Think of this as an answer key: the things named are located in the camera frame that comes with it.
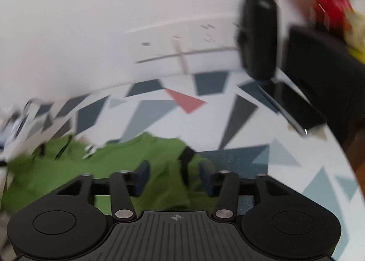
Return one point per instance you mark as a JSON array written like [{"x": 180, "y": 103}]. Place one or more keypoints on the white network wall socket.
[{"x": 182, "y": 38}]

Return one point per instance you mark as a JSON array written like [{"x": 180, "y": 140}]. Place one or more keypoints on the white wall socket with plug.
[{"x": 235, "y": 30}]

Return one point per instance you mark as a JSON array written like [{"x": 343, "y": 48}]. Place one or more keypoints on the black box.
[{"x": 328, "y": 78}]

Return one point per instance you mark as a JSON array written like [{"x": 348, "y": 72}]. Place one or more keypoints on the green ribbed sweater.
[{"x": 114, "y": 161}]

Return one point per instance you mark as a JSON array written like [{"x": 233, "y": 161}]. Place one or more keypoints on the white five-hole wall socket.
[{"x": 211, "y": 33}]

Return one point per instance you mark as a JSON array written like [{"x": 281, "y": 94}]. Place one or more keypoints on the white round-hole wall socket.
[{"x": 145, "y": 44}]

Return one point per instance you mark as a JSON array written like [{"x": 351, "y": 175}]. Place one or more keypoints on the clear plastic bag with items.
[{"x": 14, "y": 127}]

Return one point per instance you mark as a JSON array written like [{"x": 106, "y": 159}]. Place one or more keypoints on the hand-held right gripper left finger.
[{"x": 142, "y": 177}]

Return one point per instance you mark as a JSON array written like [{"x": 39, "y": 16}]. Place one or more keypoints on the smartphone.
[{"x": 296, "y": 107}]

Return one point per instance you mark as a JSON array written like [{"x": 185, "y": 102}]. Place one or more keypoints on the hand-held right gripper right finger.
[{"x": 206, "y": 179}]

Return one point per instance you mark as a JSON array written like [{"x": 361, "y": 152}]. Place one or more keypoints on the cream printed mug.
[{"x": 356, "y": 36}]

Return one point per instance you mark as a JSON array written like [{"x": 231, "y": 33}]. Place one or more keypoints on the black water bottle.
[{"x": 258, "y": 30}]

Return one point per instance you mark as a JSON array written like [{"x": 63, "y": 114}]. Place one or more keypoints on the geometric patterned tablecloth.
[{"x": 256, "y": 147}]

